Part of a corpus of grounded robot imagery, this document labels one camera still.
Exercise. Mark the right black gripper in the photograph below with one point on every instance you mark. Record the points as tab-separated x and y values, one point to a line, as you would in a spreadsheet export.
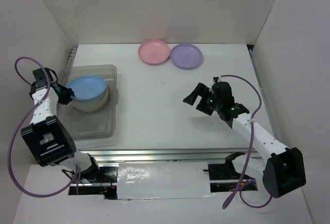
199	90

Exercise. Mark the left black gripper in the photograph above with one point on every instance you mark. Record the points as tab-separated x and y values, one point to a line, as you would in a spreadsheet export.
68	92

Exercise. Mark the blue plastic plate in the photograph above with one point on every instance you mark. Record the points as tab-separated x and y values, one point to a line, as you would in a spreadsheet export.
87	87

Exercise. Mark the cream plastic plate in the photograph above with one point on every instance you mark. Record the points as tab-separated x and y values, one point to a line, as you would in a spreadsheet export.
100	97

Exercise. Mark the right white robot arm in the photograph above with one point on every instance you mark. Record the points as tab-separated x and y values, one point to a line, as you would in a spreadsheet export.
284	169

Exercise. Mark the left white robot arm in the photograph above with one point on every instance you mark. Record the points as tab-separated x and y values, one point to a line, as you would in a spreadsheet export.
46	137

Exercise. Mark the clear plastic bin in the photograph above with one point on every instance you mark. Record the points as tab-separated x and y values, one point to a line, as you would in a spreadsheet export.
99	124

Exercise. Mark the pink plastic plate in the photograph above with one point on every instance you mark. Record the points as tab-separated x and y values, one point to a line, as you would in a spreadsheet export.
154	52

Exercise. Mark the white foil-edged board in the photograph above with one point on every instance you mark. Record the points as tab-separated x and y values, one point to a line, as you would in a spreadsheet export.
177	180

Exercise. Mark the aluminium front rail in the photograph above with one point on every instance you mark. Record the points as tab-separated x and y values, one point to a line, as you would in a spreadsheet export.
161	155

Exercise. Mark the aluminium rail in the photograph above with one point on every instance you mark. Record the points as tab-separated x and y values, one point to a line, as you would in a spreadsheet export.
262	88
161	155

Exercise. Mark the aluminium right side rail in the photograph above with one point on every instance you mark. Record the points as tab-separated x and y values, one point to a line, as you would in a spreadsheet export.
262	88

